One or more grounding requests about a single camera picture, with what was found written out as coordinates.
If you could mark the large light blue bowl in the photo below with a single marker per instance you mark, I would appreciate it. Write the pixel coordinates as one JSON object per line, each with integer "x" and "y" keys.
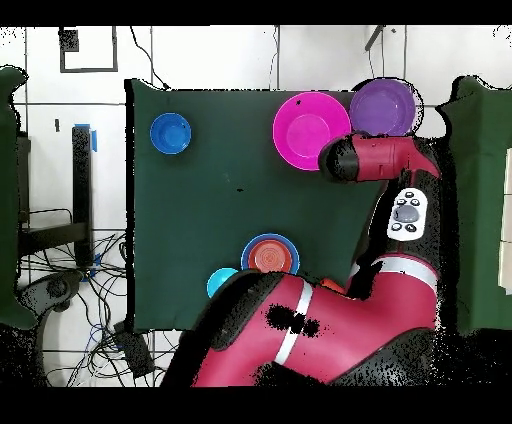
{"x": 244, "y": 256}

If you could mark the orange plastic bowl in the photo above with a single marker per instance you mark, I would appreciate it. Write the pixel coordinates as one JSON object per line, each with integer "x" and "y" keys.
{"x": 270, "y": 256}

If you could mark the small cyan ribbed bowl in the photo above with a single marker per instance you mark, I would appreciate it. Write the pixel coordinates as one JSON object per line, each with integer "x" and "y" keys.
{"x": 218, "y": 280}

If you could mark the large pink plastic bowl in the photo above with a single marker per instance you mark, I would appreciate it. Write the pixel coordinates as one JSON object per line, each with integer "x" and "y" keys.
{"x": 304, "y": 128}

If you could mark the orange plastic cup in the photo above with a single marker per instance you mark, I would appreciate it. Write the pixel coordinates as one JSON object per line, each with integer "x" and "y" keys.
{"x": 332, "y": 284}

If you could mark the large purple plastic bowl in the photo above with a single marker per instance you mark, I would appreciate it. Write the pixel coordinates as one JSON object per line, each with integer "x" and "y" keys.
{"x": 384, "y": 108}

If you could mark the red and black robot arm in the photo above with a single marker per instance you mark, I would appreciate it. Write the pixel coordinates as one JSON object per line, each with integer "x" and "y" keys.
{"x": 340, "y": 312}

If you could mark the white box stack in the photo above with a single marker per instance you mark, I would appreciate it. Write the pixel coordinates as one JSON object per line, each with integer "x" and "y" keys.
{"x": 507, "y": 240}

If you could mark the dark green tablecloth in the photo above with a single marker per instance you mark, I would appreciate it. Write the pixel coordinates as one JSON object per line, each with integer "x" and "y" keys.
{"x": 200, "y": 200}

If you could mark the small dark blue bowl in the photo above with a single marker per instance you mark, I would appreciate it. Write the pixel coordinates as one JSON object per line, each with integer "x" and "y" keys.
{"x": 170, "y": 133}

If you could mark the black metal stand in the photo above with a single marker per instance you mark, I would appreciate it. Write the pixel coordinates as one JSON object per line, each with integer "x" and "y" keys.
{"x": 82, "y": 180}

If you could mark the green cloth side table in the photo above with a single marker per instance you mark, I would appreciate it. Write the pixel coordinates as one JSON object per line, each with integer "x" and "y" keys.
{"x": 8, "y": 200}
{"x": 480, "y": 200}

